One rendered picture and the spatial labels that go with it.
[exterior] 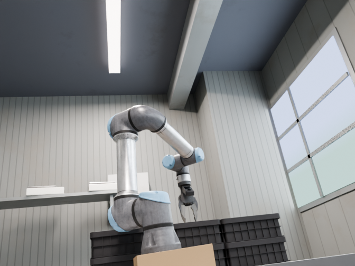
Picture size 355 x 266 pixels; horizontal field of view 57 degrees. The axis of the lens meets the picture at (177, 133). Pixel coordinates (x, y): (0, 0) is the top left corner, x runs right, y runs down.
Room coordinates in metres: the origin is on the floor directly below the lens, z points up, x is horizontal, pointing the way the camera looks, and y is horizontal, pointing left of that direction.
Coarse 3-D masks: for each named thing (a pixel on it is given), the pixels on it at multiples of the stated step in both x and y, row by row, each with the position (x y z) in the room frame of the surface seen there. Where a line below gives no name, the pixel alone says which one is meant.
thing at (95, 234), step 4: (140, 228) 1.49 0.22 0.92; (92, 232) 1.45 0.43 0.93; (96, 232) 1.46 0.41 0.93; (100, 232) 1.46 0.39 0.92; (104, 232) 1.46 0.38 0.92; (108, 232) 1.46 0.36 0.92; (112, 232) 1.47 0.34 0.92; (116, 232) 1.47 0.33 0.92; (120, 232) 1.47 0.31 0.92; (124, 232) 1.48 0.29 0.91; (128, 232) 1.48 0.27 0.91; (132, 232) 1.48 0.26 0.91; (136, 232) 1.49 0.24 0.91; (140, 232) 1.49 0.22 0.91; (92, 236) 1.45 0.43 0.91; (96, 236) 1.46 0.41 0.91; (100, 236) 1.46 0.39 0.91
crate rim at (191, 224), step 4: (208, 220) 1.55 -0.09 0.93; (212, 220) 1.55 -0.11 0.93; (216, 220) 1.56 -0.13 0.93; (176, 224) 1.52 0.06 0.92; (180, 224) 1.53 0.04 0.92; (184, 224) 1.53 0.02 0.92; (188, 224) 1.53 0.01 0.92; (192, 224) 1.54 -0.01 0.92; (196, 224) 1.54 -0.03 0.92; (200, 224) 1.54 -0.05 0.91; (204, 224) 1.55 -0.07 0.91; (208, 224) 1.55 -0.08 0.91; (212, 224) 1.55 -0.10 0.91; (216, 224) 1.56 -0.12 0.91; (220, 224) 1.58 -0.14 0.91; (176, 228) 1.52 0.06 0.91; (180, 228) 1.53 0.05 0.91
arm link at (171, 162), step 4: (164, 156) 1.63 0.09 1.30; (168, 156) 1.61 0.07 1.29; (172, 156) 1.61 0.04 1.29; (176, 156) 1.61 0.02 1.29; (164, 160) 1.63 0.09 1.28; (168, 160) 1.62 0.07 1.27; (172, 160) 1.61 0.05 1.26; (176, 160) 1.61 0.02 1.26; (180, 160) 1.60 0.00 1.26; (164, 164) 1.63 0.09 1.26; (168, 164) 1.62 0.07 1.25; (172, 164) 1.61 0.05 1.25; (176, 164) 1.62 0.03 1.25; (180, 164) 1.62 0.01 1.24; (168, 168) 1.64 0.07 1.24; (172, 168) 1.65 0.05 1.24; (176, 168) 1.66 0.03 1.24; (180, 168) 1.69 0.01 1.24
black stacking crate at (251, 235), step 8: (224, 224) 1.58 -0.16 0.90; (232, 224) 1.58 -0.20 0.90; (240, 224) 1.59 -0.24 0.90; (248, 224) 1.60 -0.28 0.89; (256, 224) 1.61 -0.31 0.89; (264, 224) 1.61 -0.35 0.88; (272, 224) 1.62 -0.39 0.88; (224, 232) 1.57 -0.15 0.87; (232, 232) 1.58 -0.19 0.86; (240, 232) 1.59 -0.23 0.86; (248, 232) 1.59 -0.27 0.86; (256, 232) 1.60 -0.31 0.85; (264, 232) 1.61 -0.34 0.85; (272, 232) 1.62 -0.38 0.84; (280, 232) 1.63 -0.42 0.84; (224, 240) 1.60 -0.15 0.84; (232, 240) 1.58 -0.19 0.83; (240, 240) 1.58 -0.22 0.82; (248, 240) 1.60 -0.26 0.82
